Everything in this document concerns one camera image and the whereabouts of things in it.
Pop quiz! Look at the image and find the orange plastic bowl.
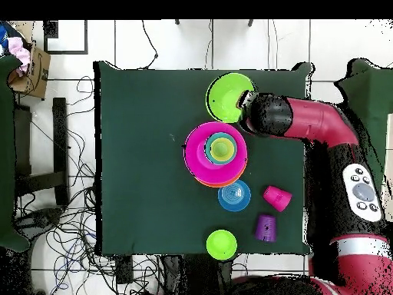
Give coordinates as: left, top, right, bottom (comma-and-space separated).
193, 170, 247, 189

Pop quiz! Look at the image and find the tangle of floor cables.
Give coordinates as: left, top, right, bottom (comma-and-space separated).
12, 75, 163, 295

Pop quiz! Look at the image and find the pink cloth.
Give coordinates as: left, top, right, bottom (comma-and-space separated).
6, 36, 31, 77

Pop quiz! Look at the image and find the large green plastic bowl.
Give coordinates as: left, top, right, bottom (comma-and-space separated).
205, 72, 256, 124

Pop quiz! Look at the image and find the green covered side table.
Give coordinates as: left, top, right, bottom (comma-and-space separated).
0, 54, 30, 253
334, 58, 393, 191

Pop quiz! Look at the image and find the cardboard box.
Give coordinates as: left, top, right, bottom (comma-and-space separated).
8, 45, 51, 100

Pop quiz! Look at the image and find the blue fabric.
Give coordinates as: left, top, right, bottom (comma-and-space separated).
0, 25, 11, 48

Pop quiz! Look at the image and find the black floor cable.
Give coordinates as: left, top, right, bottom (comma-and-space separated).
140, 19, 160, 70

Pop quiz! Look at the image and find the red plastic cup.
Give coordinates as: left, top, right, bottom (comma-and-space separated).
263, 184, 293, 213

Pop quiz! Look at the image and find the purple plastic cup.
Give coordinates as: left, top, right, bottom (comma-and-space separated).
255, 214, 278, 244

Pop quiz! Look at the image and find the yellow plastic cup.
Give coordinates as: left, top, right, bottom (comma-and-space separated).
209, 137, 236, 163

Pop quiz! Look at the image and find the white panel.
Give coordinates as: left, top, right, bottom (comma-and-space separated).
381, 112, 393, 222

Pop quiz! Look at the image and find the black power strip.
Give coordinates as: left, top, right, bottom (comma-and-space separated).
115, 254, 134, 285

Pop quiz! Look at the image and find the black leg frame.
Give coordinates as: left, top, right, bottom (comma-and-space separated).
13, 97, 70, 207

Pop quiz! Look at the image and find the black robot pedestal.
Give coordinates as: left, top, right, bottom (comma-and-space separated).
157, 254, 236, 295

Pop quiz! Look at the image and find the light blue plastic bowl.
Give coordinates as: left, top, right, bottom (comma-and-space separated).
204, 131, 239, 166

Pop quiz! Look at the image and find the black square frame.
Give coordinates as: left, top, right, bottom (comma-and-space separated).
42, 19, 89, 55

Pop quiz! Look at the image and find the pink plastic bowl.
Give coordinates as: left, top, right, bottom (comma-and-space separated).
183, 121, 249, 185

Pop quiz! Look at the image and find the small green plastic bowl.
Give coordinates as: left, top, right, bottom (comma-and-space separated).
206, 229, 238, 261

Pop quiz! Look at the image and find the black floor stand base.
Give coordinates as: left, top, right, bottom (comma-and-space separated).
15, 207, 64, 234

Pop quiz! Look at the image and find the dark green tablecloth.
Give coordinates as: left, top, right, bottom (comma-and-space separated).
93, 60, 315, 257

